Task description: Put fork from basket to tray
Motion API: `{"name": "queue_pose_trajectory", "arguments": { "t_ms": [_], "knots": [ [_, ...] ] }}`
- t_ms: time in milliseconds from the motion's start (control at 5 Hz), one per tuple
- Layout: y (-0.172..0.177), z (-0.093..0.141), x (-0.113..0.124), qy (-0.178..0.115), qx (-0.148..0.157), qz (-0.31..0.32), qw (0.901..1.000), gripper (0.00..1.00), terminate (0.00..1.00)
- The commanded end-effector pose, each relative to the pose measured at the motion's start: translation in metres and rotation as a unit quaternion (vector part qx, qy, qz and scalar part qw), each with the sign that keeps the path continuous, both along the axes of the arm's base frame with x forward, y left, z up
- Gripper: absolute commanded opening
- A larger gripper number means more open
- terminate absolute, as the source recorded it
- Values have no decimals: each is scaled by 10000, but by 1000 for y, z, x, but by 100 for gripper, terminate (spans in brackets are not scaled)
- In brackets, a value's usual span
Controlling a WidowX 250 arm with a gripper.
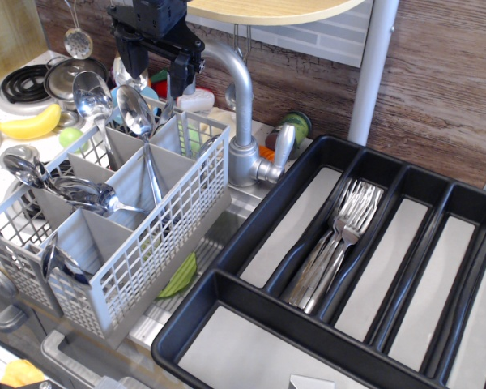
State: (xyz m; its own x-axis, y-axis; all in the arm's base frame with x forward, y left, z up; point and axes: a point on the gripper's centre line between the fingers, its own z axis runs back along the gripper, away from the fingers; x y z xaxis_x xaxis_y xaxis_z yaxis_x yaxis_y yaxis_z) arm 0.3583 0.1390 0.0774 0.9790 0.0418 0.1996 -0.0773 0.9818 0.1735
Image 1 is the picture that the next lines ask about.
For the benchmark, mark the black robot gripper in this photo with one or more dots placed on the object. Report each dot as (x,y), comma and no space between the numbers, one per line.
(143,27)

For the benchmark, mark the silver metal fork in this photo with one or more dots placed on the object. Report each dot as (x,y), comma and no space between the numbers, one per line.
(166,114)

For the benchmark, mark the silver spoon lying in basket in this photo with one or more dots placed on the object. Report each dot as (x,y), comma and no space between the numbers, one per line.
(98,197)

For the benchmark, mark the grey plastic cutlery basket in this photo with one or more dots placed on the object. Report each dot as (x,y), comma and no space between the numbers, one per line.
(130,256)

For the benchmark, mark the silver spoon basket front corner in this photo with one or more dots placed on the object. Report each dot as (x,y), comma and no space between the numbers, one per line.
(54,257)

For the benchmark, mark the black cutlery tray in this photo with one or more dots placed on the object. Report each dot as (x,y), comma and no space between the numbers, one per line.
(407,308)

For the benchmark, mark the red toy strawberry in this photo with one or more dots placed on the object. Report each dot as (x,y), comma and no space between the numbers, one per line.
(161,88)

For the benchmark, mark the hanging silver ladle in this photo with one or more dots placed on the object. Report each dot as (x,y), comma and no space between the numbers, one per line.
(121,76)

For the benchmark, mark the large silver spoon centre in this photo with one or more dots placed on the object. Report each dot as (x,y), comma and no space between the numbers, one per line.
(137,115)

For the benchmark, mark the large silver spoon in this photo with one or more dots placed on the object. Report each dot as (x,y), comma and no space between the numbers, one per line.
(137,115)
(94,103)

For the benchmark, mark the white toy cake slice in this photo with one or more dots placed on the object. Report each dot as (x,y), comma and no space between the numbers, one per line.
(202,100)

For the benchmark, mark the large silver spoon left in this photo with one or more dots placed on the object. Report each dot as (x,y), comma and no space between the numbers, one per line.
(94,103)

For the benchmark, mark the hanging small silver spoon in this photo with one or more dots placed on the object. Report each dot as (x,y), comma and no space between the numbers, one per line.
(230,93)

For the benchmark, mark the hanging silver skimmer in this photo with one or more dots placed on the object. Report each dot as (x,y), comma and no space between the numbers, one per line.
(77,42)

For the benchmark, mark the silver pot with lid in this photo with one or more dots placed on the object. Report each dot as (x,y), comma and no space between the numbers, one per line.
(58,82)

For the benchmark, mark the round wooden shelf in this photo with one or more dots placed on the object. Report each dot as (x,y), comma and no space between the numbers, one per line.
(270,13)

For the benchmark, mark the green toy ball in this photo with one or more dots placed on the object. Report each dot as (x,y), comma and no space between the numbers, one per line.
(68,136)

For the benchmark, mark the yellow toy banana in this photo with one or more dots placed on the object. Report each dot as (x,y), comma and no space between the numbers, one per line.
(33,128)

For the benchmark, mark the black coil stove burner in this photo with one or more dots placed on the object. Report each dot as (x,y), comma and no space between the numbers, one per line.
(25,85)

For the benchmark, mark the orange toy carrot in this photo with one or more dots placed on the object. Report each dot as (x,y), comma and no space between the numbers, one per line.
(266,153)

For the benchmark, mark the silver kitchen faucet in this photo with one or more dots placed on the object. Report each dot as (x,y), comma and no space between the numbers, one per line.
(245,166)

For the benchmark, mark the silver spoon far left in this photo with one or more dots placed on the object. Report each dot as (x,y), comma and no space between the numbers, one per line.
(31,173)

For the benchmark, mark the green toy leaf slice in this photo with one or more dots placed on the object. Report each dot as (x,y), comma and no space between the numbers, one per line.
(182,277)

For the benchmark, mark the white metal pole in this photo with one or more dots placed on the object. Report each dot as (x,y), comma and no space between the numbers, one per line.
(381,29)

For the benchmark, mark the stack of silver forks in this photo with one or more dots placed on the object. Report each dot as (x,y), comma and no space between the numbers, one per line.
(354,211)

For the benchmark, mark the yellow cloth object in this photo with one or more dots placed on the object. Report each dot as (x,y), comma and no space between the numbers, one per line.
(21,373)

